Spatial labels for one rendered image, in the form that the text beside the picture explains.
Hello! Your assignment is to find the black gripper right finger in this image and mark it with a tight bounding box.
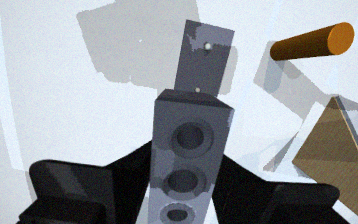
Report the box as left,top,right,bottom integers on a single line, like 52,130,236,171
212,153,340,224

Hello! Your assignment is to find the brown cylinder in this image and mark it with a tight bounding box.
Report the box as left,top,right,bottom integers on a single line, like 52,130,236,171
270,22,355,61

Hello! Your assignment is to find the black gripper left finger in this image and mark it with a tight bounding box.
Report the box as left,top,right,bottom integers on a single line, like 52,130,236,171
29,140,152,224

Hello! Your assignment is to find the grey plate with holes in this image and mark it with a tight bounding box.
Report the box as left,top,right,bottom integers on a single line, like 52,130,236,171
147,89,235,224

